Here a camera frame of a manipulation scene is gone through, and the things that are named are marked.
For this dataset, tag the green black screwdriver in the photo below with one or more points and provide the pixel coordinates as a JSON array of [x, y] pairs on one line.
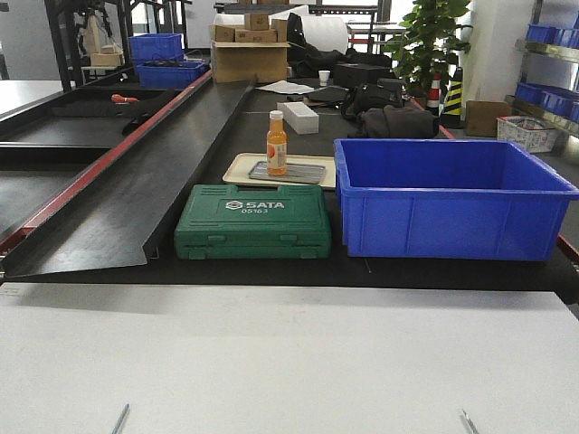
[[121, 419], [469, 423]]

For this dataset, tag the small metal tray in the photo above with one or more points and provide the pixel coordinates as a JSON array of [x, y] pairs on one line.
[[295, 173]]

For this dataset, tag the beige plastic tray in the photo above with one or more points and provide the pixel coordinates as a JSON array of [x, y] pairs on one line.
[[242, 164]]

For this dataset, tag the green SATA tool case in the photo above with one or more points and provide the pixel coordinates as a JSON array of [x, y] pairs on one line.
[[225, 222]]

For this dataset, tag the orange juice bottle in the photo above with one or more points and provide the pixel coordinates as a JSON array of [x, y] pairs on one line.
[[276, 145]]

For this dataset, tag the white rectangular box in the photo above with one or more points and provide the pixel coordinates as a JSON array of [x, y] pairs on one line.
[[302, 119]]

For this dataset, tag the large blue plastic bin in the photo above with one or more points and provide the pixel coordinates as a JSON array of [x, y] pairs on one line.
[[448, 199]]

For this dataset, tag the black bag on table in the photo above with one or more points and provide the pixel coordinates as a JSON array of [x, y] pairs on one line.
[[379, 111]]

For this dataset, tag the white paper cup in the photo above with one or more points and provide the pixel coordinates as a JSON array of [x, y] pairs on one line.
[[323, 77]]

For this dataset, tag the large open cardboard box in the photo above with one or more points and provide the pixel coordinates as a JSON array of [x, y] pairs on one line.
[[238, 61]]

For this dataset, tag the blue crate lower left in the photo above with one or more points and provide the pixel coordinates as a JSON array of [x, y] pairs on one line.
[[170, 74]]

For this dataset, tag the blue crate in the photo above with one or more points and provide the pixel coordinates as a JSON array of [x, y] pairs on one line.
[[156, 47], [170, 74]]

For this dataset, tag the brown cardboard box floor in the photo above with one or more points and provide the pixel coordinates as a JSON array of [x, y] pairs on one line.
[[481, 118]]

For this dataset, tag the green potted plant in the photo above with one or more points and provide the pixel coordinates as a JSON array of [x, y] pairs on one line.
[[429, 43]]

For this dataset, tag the blue crate upper left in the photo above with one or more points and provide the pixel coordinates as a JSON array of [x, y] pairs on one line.
[[156, 47]]

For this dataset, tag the white mesh basket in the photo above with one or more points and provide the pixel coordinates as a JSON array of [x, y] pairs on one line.
[[532, 134]]

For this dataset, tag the long black metal rail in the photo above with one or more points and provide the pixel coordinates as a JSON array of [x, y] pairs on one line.
[[118, 210]]

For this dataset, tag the orange handled tool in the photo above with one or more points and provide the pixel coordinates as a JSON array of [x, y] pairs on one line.
[[120, 99]]

